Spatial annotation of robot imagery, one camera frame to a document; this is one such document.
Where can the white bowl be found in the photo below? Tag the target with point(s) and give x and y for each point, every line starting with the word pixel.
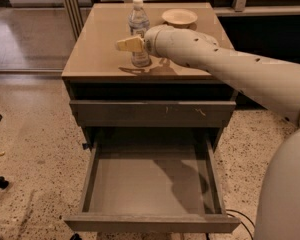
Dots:
pixel 181 18

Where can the grey drawer cabinet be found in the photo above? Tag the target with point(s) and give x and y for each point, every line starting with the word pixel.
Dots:
pixel 96 70

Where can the closed grey top drawer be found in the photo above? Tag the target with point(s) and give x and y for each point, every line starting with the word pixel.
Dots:
pixel 199 114

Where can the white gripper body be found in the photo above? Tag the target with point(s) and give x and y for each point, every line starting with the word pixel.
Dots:
pixel 148 44

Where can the open grey middle drawer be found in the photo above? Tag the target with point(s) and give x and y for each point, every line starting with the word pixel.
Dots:
pixel 152 181

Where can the metal railing post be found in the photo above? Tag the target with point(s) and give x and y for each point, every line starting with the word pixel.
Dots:
pixel 75 17

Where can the clear plastic water bottle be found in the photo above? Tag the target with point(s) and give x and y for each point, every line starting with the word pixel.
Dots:
pixel 139 23

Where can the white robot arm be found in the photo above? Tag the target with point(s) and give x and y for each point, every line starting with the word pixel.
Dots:
pixel 274 84

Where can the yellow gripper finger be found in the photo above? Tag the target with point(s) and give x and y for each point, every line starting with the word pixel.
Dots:
pixel 131 44

